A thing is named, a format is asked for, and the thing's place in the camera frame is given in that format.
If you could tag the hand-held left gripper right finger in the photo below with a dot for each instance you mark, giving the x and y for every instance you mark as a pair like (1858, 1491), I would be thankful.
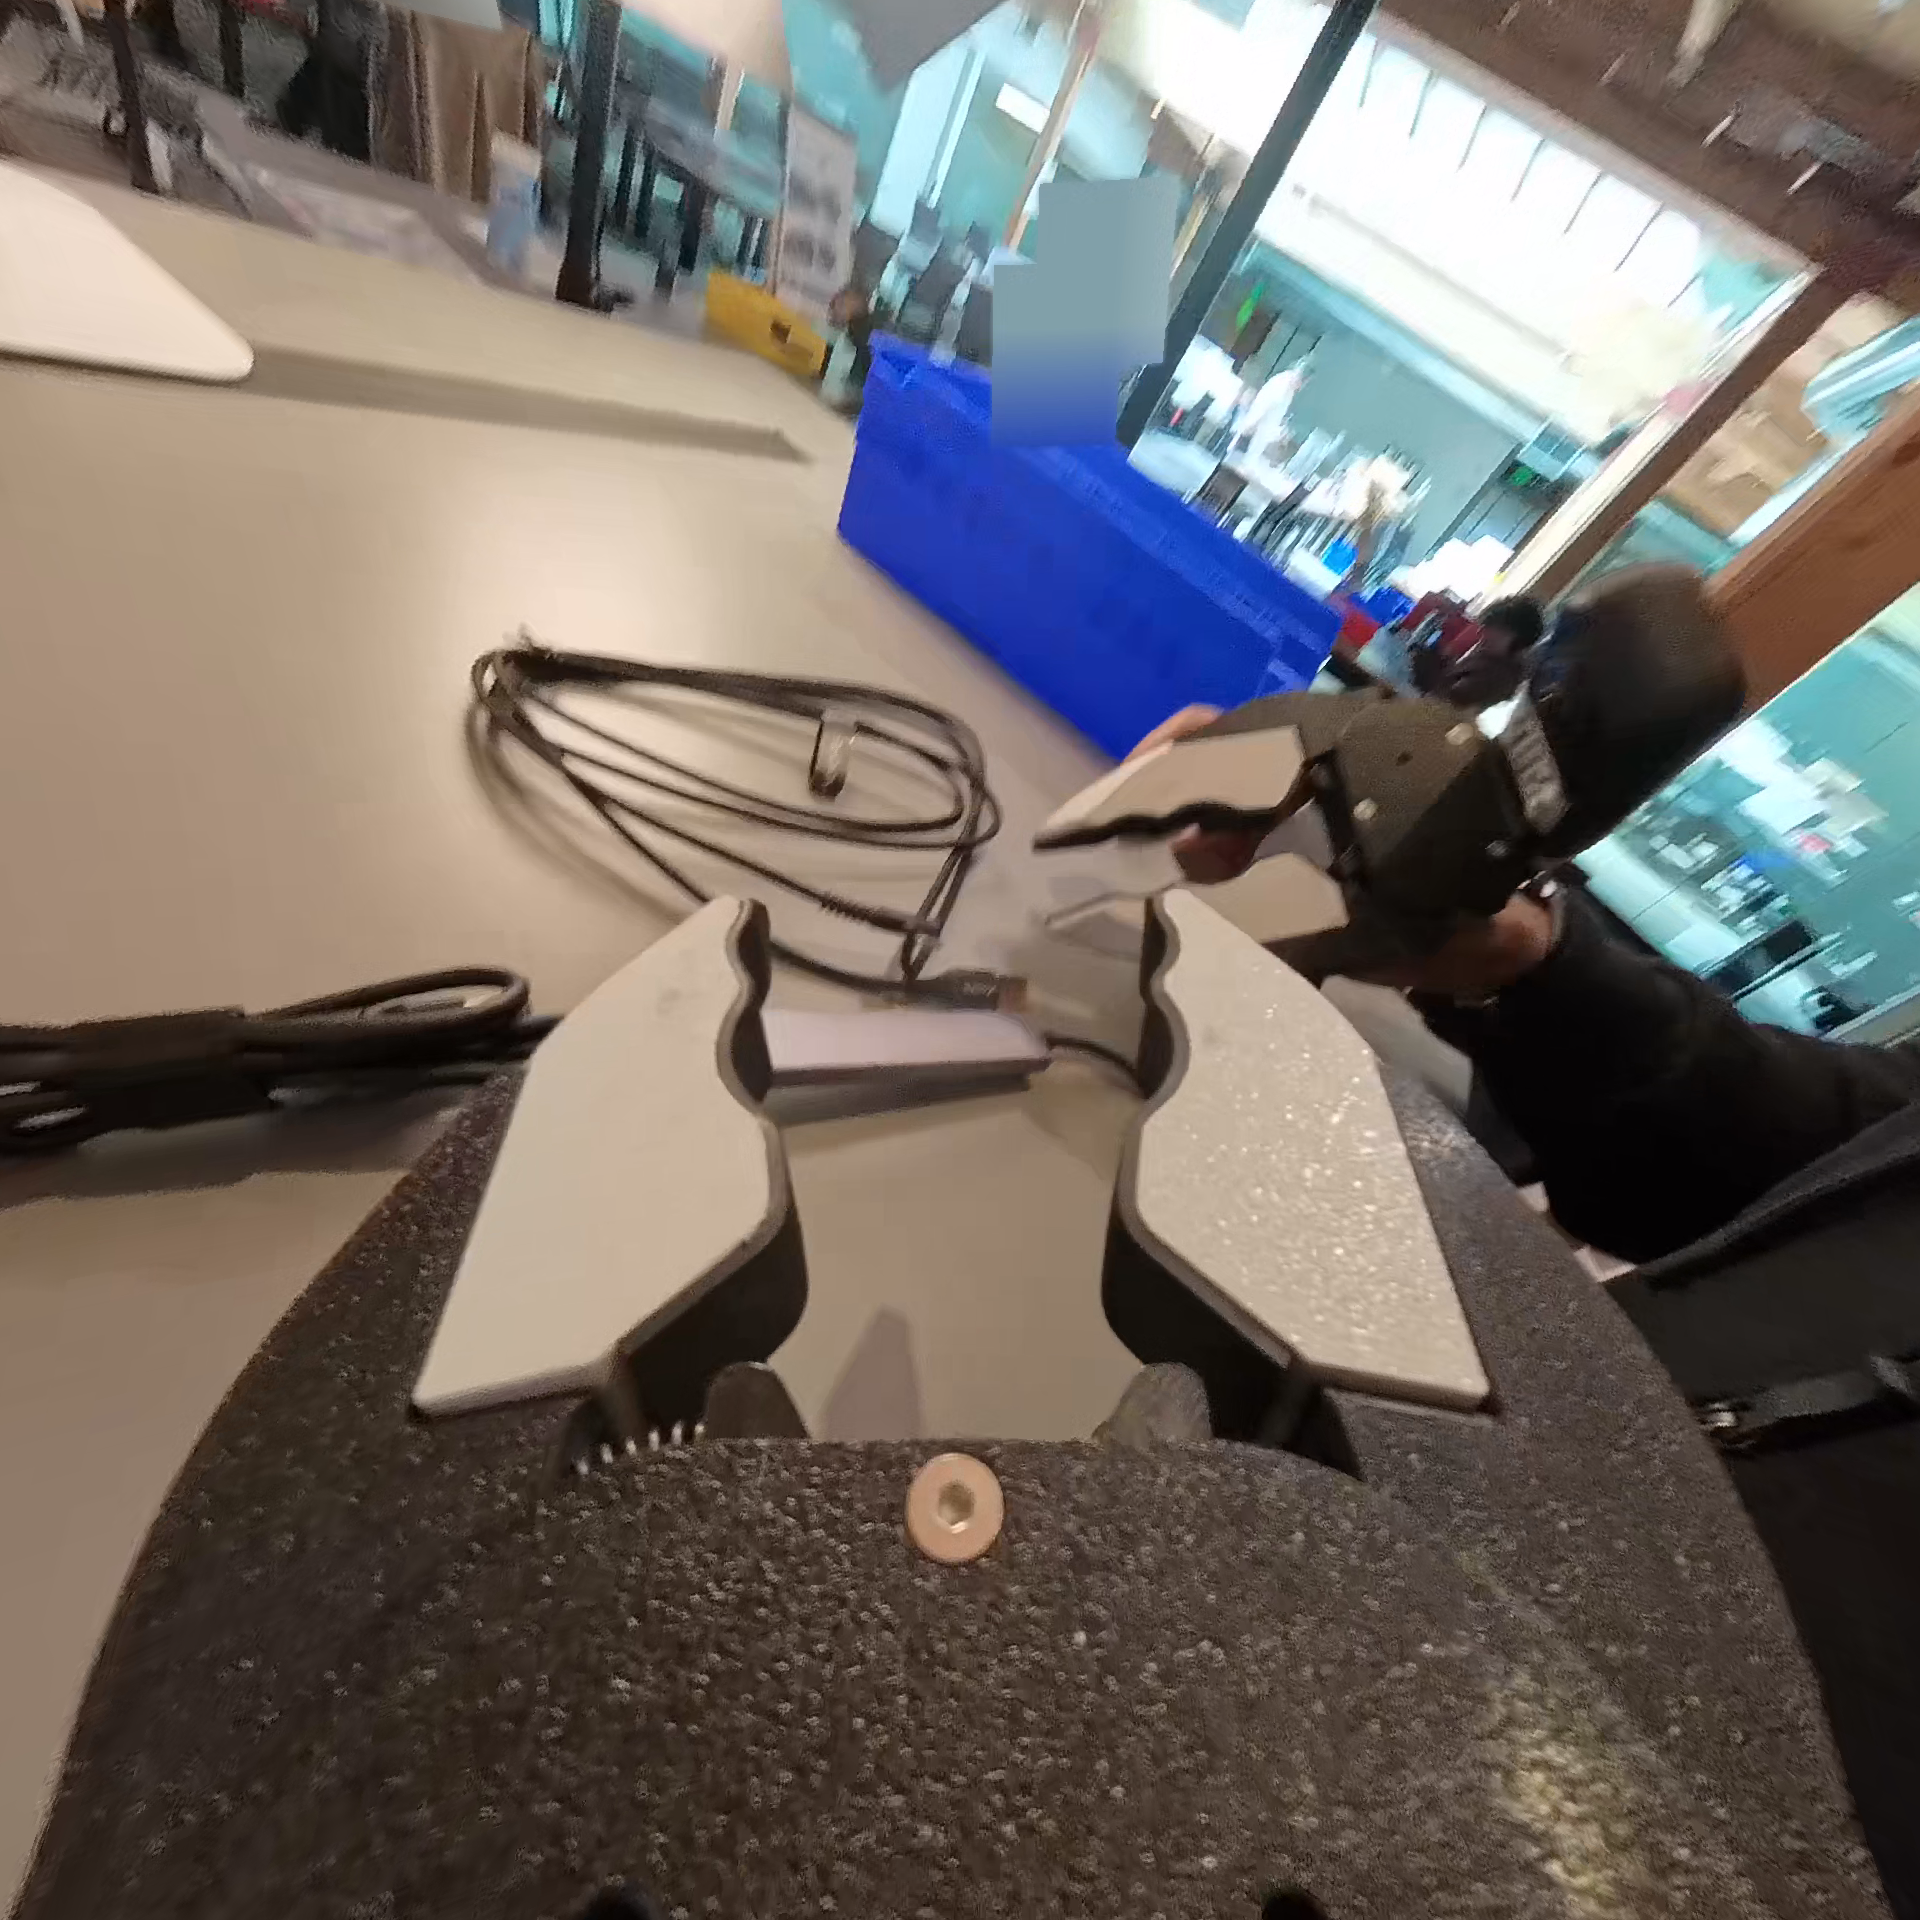
(1290, 1172)

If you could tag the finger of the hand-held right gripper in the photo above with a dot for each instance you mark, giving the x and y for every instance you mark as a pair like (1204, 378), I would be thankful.
(1200, 780)
(1290, 902)

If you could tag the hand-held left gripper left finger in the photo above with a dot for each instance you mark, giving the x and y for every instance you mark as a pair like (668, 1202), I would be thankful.
(629, 1172)

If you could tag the person's right forearm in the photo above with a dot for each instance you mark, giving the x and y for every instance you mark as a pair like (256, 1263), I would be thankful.
(1653, 1083)

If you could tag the person's right hand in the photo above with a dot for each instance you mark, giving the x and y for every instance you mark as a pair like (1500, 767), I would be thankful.
(1489, 951)

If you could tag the blue plastic bin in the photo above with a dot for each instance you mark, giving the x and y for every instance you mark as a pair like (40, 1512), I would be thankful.
(1054, 574)

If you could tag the black pole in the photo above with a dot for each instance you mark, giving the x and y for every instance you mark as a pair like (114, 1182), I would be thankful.
(592, 150)
(1273, 150)

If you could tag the yellow plastic bin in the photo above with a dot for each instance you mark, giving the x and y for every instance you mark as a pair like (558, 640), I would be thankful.
(760, 322)

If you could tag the person's black jacket torso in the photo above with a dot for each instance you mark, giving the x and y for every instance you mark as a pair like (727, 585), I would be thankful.
(1831, 1577)

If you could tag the white flat pad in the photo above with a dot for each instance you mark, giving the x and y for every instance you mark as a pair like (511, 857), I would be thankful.
(91, 287)

